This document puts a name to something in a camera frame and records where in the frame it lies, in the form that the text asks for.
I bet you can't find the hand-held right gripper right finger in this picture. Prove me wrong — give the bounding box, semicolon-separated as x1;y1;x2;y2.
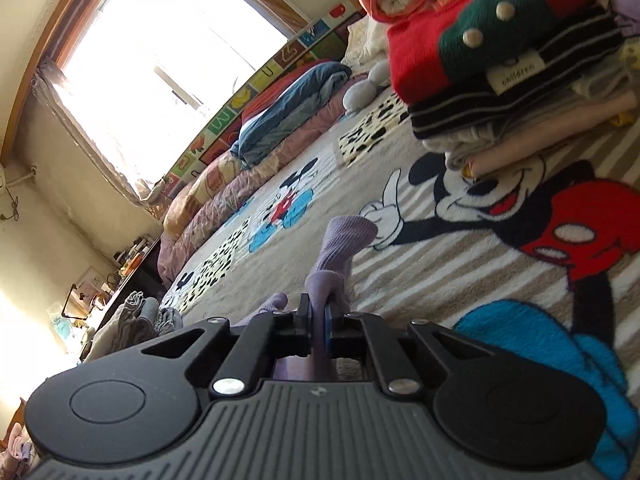
322;300;496;397

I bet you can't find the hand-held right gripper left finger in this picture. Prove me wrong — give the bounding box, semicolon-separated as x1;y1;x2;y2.
137;294;316;399

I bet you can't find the purple ribbed garment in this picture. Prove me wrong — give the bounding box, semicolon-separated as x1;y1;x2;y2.
235;214;379;386

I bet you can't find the stack of grey folded clothes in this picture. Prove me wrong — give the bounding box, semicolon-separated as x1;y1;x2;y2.
80;290;183;361

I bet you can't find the pile of loose clothes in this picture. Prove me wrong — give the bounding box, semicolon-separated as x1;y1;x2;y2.
0;397;41;476

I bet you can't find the cartoon printed blanket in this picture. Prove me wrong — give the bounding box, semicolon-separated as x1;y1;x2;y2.
150;72;640;480

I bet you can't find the pink floral quilt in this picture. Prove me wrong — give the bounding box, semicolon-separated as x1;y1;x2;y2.
157;87;371;286

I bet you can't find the dark desk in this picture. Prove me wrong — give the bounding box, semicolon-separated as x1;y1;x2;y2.
80;235;166;356

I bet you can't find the peach cartoon blanket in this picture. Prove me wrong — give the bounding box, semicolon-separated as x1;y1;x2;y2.
162;152;253;238

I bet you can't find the desk clutter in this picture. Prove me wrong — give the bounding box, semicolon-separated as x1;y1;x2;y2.
112;237;151;276

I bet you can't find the blue folded quilt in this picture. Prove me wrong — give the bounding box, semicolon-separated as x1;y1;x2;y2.
237;60;353;166

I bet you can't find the colourful alphabet foam mat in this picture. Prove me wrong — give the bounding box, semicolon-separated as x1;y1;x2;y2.
162;0;368;196

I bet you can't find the grey folded garment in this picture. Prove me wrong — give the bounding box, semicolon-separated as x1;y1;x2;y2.
425;67;640;171

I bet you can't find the black desk lamp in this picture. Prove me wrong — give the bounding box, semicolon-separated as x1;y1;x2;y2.
62;282;93;323

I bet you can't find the grey plush toy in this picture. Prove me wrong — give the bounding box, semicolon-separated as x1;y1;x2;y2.
341;62;391;111

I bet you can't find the red pillow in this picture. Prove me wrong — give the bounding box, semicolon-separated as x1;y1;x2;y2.
241;59;331;121

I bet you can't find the black striped folded garment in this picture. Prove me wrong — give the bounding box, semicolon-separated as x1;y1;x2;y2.
407;7;626;141

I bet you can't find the sheer curtain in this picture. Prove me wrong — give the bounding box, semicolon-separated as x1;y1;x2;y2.
32;57;168;221

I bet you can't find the beige folded garment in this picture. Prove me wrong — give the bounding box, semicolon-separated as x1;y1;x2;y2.
465;95;640;181

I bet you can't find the red knit sweater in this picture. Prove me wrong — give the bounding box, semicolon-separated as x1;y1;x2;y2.
387;0;613;106

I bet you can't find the white cream quilt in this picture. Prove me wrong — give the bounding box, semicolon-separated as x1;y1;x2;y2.
345;10;396;68

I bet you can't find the window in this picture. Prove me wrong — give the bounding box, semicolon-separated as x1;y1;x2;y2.
30;0;311;201

